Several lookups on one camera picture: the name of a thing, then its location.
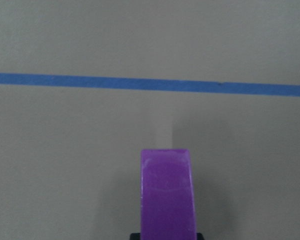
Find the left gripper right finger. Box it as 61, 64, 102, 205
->
196, 232, 204, 240

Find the purple trapezoid block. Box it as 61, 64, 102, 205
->
140, 149, 197, 240

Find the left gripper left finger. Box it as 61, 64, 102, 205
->
129, 232, 141, 240

